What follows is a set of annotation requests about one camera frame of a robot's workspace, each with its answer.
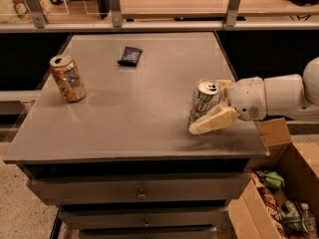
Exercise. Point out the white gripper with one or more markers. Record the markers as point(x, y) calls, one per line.
point(246, 98)

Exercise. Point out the round brass drawer knob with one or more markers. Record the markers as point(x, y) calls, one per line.
point(141, 195)

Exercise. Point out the white green 7up can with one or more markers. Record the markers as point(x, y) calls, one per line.
point(206, 95)

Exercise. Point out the grey drawer cabinet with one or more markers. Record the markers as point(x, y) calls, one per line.
point(130, 131)

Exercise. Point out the grey metal bracket right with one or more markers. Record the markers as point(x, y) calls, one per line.
point(231, 13)

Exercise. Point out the colourful snack package top left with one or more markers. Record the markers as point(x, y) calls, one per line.
point(14, 11)

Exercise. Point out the brown chip bag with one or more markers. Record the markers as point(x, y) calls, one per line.
point(270, 204)

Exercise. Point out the grey metal bracket middle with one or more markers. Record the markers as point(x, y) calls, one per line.
point(117, 17)

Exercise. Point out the cardboard box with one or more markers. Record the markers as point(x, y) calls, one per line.
point(298, 164)

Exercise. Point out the orange soda can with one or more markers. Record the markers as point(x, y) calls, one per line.
point(67, 77)

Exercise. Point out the green snack bag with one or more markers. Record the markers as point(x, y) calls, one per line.
point(271, 179)

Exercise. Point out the grey metal bracket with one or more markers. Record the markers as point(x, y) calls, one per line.
point(231, 13)
point(117, 17)
point(39, 19)

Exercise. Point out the clear plastic water bottle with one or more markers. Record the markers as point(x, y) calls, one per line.
point(309, 221)

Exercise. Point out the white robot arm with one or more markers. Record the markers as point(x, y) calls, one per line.
point(218, 104)

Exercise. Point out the dark blue snack wrapper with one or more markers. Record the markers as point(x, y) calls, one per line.
point(130, 57)

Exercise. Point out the grey metal bracket left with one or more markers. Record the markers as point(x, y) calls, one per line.
point(39, 19)

